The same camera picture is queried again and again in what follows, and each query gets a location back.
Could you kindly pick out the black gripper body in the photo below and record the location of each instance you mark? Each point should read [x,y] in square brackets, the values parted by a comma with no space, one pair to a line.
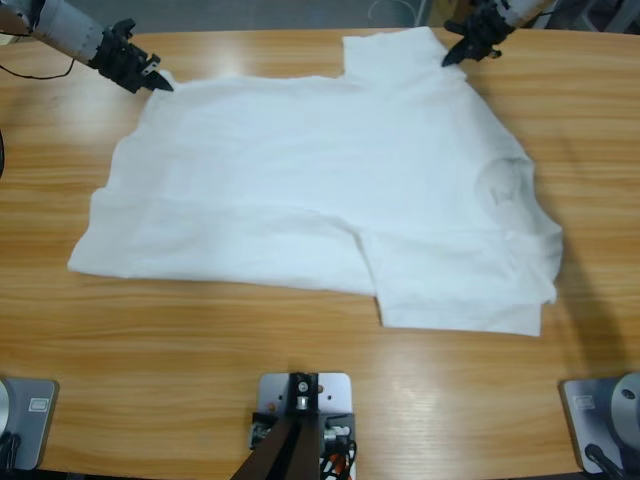
[492,30]
[120,60]

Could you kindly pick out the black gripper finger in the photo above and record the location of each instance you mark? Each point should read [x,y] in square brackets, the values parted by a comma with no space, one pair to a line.
[152,64]
[161,82]
[460,27]
[465,51]

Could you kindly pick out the white t-shirt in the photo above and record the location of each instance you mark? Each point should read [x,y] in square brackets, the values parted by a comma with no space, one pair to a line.
[300,175]

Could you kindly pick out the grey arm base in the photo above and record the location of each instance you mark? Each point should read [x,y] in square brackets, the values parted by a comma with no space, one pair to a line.
[580,430]
[35,435]

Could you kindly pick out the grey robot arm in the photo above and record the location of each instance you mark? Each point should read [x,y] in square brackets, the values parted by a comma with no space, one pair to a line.
[525,10]
[65,25]

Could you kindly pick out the brown cardboard box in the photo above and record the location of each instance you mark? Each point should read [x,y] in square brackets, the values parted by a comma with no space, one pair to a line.
[445,12]

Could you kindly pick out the grey metal equipment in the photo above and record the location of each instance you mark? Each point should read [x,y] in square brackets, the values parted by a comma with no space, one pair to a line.
[600,15]

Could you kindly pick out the wooden pallet stack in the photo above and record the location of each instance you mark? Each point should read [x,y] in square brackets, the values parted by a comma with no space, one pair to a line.
[7,39]

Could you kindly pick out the white mounting block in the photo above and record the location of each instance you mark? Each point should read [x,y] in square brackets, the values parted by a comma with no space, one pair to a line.
[272,390]

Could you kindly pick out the white label sticker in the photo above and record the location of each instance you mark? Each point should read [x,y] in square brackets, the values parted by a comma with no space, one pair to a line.
[39,405]
[584,402]

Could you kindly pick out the silver cylindrical fitting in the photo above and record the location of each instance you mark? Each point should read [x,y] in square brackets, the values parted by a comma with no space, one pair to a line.
[336,434]
[257,432]

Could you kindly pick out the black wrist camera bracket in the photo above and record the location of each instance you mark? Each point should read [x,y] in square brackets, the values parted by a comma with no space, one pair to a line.
[122,27]

